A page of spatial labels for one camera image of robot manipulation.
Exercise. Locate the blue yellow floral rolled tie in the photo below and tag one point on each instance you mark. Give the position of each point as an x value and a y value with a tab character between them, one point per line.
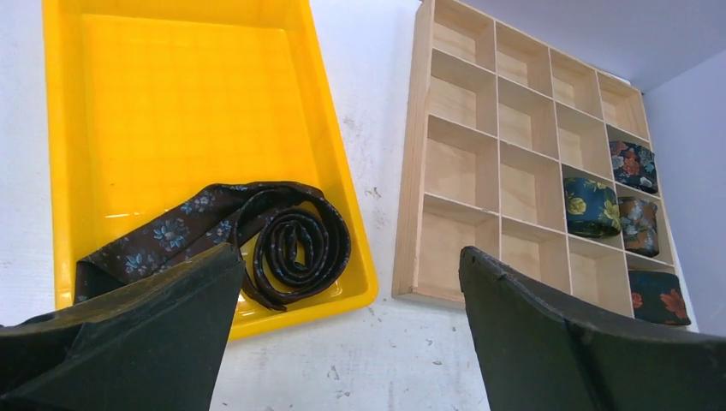
592	209

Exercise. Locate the yellow plastic tray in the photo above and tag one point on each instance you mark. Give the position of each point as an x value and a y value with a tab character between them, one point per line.
151	101

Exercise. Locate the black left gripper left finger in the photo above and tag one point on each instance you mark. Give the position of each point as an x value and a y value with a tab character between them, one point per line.
156	344

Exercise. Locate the brown blue floral rolled tie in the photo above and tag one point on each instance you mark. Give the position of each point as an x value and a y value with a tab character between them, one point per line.
639	223

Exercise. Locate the brown blue floral tie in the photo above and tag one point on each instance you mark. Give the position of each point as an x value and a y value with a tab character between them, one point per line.
302	243
639	223

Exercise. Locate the wooden compartment organizer box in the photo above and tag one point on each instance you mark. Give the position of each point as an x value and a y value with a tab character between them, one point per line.
496	121

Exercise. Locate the navy red floral rolled tie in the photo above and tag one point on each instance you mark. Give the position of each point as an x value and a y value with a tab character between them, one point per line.
634	166

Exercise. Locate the black orange floral rolled tie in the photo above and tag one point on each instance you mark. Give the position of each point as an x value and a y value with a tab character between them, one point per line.
657	298

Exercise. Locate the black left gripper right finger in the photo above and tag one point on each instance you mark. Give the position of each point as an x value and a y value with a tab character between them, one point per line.
541	349

